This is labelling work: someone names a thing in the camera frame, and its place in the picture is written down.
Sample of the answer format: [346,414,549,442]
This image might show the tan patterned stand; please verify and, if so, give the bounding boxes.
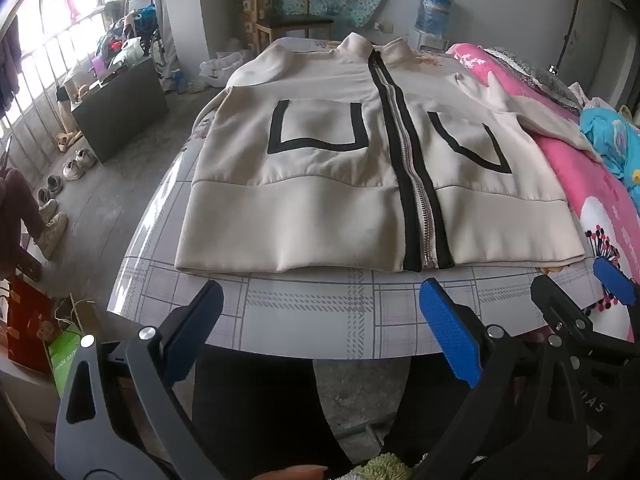
[240,0,273,52]

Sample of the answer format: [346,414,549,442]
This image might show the grey lace cloth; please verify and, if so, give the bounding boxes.
[482,47,583,111]

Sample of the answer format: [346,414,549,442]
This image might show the pair of grey shoes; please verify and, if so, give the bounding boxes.
[37,175,64,202]

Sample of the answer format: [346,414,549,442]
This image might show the pair of tan slippers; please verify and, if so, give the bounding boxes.
[56,130,84,154]

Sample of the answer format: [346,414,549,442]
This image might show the beige zip jacket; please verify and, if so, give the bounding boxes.
[174,32,606,275]

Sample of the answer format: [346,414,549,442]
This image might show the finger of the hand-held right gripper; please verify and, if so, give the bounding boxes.
[593,256,640,311]
[530,275,608,356]

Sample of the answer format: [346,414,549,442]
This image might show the pair of white sneakers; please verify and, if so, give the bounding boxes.
[62,149,98,181]

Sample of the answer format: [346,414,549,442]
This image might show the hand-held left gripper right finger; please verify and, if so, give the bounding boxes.
[410,277,593,480]

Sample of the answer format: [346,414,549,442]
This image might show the white water dispenser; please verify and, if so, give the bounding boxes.
[409,30,449,54]

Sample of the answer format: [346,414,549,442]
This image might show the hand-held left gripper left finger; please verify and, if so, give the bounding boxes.
[54,280,224,480]

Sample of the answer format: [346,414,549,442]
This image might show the turquoise printed cloth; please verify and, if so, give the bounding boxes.
[580,106,640,186]

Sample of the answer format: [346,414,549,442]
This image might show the pile of clothes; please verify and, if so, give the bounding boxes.
[95,5,162,68]

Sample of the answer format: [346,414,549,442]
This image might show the metal window railing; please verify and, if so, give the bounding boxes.
[0,10,117,181]

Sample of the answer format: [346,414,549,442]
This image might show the dark hanging garment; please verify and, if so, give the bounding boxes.
[0,15,22,111]

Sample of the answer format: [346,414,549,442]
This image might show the blue water bottle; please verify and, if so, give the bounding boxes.
[416,0,454,36]

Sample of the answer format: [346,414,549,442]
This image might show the red paper bag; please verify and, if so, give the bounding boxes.
[7,277,57,376]

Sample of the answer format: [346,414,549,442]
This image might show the green fuzzy slipper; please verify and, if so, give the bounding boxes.
[350,452,417,480]

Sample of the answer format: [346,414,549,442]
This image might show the black cabinet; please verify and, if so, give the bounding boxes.
[70,55,169,164]

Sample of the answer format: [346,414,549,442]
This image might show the pink floral blanket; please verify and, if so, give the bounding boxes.
[445,42,640,346]

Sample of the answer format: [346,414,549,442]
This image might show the white plastic bag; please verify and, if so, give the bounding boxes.
[199,50,256,89]

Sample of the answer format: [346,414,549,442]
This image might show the green box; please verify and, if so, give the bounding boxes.
[47,327,87,397]

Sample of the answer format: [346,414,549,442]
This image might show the person's black trousers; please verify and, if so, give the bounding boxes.
[192,345,476,480]

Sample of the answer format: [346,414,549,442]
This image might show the person's left hand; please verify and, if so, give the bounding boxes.
[259,465,329,480]

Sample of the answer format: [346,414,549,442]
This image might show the wooden chair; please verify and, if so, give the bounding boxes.
[247,0,335,53]

